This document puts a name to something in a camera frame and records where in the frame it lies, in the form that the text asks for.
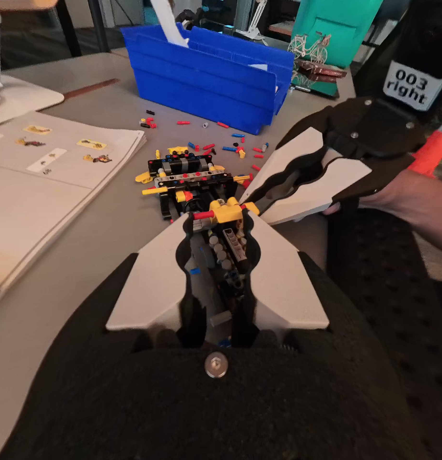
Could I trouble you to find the lego instruction booklet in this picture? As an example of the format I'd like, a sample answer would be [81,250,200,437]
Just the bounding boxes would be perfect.
[0,111,147,310]

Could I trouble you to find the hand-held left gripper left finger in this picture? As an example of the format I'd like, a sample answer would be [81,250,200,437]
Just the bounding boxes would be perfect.
[106,212,208,348]

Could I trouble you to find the wire bicycle model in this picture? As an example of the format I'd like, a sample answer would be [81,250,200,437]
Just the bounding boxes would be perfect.
[287,30,333,67]

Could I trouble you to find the teal tote bag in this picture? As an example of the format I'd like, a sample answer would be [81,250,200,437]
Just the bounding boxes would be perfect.
[290,0,384,98]

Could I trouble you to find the white paper slip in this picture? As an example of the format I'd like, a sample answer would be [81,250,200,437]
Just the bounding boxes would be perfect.
[150,0,190,48]

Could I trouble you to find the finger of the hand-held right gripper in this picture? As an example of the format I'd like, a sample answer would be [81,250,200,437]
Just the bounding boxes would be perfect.
[259,158,372,226]
[239,126,324,205]

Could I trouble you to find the white board stand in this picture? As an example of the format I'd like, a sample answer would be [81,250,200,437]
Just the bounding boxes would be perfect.
[0,11,65,127]

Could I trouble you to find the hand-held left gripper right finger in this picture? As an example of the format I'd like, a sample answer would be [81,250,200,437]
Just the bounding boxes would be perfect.
[231,210,330,348]

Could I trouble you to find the lego car chassis model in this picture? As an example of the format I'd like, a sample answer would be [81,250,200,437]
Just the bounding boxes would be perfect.
[135,145,257,347]

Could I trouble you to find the scattered small lego pieces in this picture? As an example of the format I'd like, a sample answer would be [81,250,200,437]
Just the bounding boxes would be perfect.
[139,109,270,171]

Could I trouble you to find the person's right forearm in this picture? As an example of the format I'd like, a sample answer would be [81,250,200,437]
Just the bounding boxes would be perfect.
[361,169,442,256]

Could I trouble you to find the blue plastic bin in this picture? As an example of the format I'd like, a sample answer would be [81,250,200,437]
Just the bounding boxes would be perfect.
[120,22,295,136]

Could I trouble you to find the small yellow lego connector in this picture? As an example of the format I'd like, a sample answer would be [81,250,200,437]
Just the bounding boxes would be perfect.
[192,197,257,224]

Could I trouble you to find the orange traffic cone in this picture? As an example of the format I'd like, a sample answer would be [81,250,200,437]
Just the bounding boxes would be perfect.
[407,115,442,177]

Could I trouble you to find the person's right hand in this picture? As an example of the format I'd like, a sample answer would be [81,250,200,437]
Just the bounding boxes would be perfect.
[322,194,387,217]

